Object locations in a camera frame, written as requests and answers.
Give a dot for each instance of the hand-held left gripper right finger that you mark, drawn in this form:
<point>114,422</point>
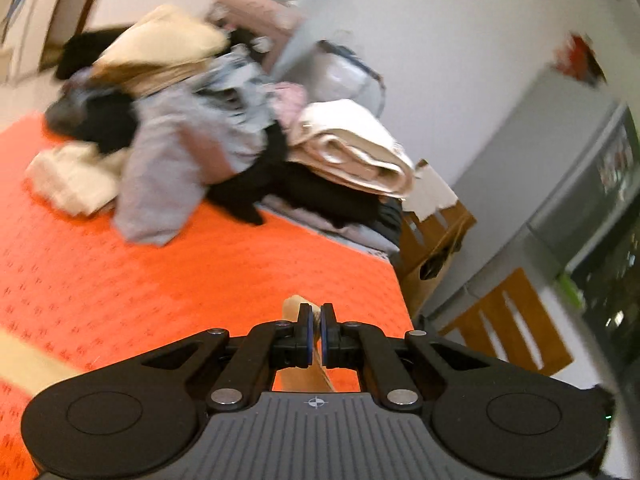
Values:
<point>325,332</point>

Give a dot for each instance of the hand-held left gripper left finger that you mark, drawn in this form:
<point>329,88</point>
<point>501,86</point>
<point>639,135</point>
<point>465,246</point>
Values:
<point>311,330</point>

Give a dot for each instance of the pale khaki pants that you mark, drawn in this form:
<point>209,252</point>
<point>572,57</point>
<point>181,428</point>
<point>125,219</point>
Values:
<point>300,382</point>

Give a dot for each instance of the grey folded bedding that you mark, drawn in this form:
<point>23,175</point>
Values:
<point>350,235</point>

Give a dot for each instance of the dark charcoal garment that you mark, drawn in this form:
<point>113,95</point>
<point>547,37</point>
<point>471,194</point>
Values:
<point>391,220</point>

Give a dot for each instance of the black folded garment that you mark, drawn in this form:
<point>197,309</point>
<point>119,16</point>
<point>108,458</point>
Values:
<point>330,200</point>

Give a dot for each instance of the wooden chair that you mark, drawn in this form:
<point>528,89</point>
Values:
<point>435,245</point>
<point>510,325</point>

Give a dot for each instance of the orange patterned table mat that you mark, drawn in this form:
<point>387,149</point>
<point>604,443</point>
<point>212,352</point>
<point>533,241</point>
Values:
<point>175,285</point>

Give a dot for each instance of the black crumpled garment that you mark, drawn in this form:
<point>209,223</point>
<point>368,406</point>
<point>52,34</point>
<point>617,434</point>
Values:
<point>260,175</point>

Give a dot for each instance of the white cloth on chair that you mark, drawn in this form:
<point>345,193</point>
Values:
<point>430,190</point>

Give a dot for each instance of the white rolled blanket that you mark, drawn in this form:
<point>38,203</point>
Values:
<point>350,145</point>

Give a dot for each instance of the lilac grey garment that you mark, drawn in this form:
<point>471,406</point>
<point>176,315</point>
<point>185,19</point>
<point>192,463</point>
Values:
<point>165,170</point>

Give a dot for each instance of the pink garment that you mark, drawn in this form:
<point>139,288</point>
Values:
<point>290,102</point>

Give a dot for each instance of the blue grey crumpled garment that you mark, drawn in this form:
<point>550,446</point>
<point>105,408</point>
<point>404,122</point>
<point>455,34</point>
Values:
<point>235,85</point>

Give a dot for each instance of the grey cabinet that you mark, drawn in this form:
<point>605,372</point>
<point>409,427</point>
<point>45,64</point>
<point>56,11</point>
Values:
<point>550,185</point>

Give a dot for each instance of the cream folded garment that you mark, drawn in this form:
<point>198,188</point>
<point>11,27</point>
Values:
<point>70,180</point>

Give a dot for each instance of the dark grey garment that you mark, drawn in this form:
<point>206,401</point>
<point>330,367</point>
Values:
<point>95,120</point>

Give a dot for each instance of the tan folded garment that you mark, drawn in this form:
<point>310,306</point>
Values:
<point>160,45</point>

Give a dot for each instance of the black garment on chair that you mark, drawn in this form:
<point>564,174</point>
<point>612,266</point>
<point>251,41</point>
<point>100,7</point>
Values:
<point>90,52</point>

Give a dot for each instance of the red item on refrigerator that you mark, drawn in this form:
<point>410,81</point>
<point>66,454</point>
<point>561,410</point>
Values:
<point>580,57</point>

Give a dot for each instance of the wooden door frame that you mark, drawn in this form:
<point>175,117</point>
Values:
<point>82,5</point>

